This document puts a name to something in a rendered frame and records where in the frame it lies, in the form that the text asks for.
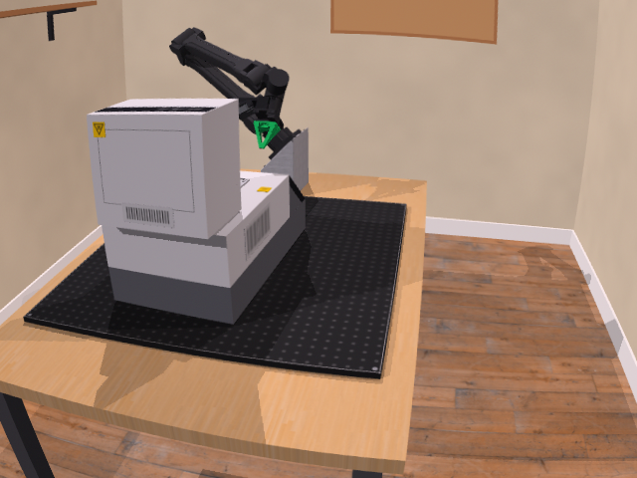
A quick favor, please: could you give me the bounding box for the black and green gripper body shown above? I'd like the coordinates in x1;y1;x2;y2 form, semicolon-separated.
253;97;284;129

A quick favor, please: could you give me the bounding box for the grey benchtop lab instrument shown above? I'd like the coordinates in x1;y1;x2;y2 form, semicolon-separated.
87;99;306;325

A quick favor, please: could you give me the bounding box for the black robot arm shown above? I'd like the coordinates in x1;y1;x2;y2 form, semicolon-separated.
169;27;301;160

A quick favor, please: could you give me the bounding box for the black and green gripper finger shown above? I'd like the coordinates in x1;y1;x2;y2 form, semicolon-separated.
254;120;278;148
260;126;280;144

